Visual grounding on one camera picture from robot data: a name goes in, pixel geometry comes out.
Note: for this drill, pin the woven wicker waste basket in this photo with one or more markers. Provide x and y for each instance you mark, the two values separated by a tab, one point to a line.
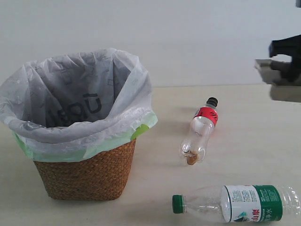
100	178

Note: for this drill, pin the grey cardboard pulp tray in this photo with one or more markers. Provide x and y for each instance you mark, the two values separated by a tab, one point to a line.
281	89

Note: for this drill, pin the green label clear water bottle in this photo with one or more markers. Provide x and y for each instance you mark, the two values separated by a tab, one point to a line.
239	203

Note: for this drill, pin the red label clear plastic bottle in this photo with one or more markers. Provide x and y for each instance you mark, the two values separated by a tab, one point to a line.
193	147

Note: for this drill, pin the white green plastic bin liner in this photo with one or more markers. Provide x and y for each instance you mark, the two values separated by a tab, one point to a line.
70	108

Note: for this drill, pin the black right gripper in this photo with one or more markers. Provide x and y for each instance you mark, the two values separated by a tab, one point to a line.
290	47

